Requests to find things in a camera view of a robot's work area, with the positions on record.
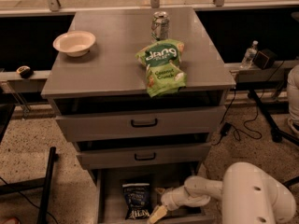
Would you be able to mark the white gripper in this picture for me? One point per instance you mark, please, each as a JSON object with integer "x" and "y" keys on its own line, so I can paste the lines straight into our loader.
{"x": 170, "y": 200}

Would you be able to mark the blue chip bag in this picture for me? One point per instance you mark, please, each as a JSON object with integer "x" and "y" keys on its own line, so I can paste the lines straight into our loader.
{"x": 137, "y": 198}

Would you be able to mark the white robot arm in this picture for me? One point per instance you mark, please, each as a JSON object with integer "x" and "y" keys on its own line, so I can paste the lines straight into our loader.
{"x": 247, "y": 193}

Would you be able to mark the grey open bottom drawer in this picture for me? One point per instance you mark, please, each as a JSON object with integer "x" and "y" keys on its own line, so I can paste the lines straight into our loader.
{"x": 111, "y": 207}

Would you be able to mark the grey middle drawer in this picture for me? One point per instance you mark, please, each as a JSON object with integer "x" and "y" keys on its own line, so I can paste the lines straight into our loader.
{"x": 140, "y": 156}

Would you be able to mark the grey top drawer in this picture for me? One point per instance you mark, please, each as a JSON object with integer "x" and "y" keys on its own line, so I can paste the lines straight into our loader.
{"x": 145, "y": 123}

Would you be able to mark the grey drawer cabinet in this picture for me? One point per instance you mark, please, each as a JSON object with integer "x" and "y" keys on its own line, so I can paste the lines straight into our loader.
{"x": 110, "y": 79}

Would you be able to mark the green coconut chip bag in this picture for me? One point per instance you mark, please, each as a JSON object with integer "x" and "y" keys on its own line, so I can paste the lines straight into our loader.
{"x": 162, "y": 62}

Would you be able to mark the black stand leg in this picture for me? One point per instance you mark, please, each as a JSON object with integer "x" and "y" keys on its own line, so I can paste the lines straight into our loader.
{"x": 276, "y": 133}

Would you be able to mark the clear water bottle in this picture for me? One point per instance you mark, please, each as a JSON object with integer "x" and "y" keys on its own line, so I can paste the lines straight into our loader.
{"x": 249, "y": 55}

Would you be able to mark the small black box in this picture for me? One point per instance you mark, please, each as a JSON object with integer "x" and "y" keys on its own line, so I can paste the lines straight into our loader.
{"x": 265, "y": 58}

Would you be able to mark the silver soda can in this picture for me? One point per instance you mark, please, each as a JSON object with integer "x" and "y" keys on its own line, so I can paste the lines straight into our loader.
{"x": 160, "y": 26}

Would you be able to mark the white bowl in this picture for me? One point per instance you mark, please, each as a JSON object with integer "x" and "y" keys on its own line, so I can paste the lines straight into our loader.
{"x": 74, "y": 43}

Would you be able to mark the black tape measure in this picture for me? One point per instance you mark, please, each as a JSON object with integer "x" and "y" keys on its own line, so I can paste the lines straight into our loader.
{"x": 25, "y": 71}

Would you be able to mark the black chair frame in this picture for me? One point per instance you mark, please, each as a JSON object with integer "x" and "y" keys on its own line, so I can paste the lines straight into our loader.
{"x": 43, "y": 183}

